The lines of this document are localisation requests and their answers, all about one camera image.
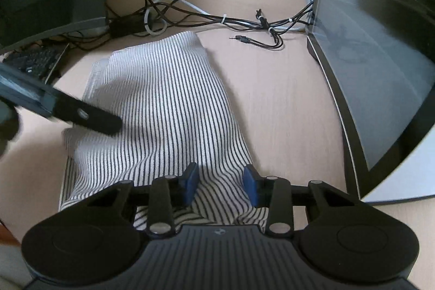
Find black cable bundle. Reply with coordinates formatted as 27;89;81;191
142;0;315;39

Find black power adapter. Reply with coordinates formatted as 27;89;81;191
108;15;147;38

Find black audio jack cable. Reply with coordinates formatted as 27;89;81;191
229;35;285;52

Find black keyboard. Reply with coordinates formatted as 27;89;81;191
3;45;71;86

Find striped grey clothes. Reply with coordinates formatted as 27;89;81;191
59;31;270;231

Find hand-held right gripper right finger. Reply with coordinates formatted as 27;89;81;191
243;164;356;238

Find white computer case glass panel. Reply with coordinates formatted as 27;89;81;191
306;0;435;206

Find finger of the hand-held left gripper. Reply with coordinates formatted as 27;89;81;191
51;93;124;137

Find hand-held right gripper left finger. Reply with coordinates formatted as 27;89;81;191
82;161;200;238

